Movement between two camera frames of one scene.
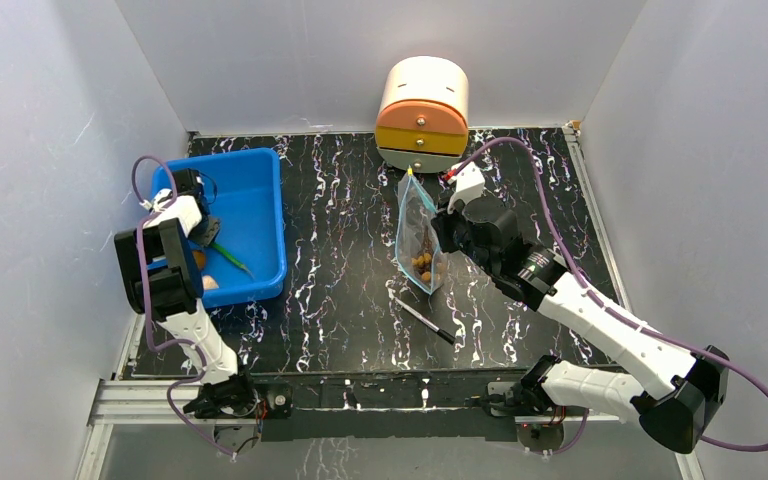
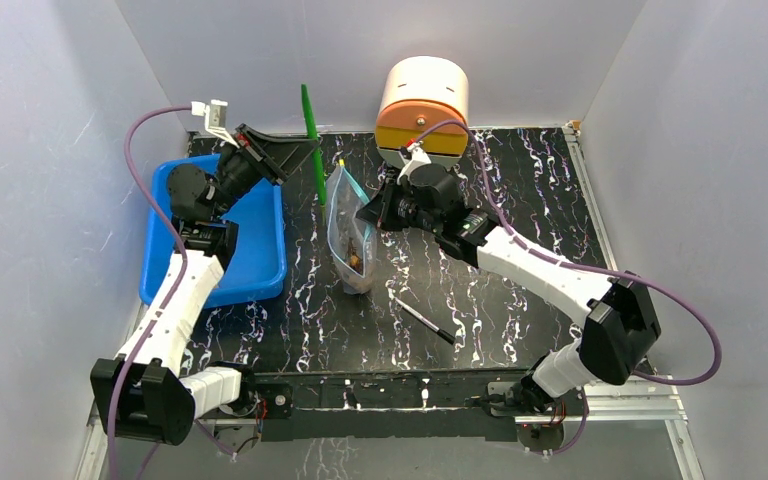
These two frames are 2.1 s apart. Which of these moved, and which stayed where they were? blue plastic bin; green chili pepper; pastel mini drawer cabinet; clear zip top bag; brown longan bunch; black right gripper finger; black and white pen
Moved: green chili pepper; black right gripper finger; clear zip top bag; brown longan bunch
Stayed: blue plastic bin; pastel mini drawer cabinet; black and white pen
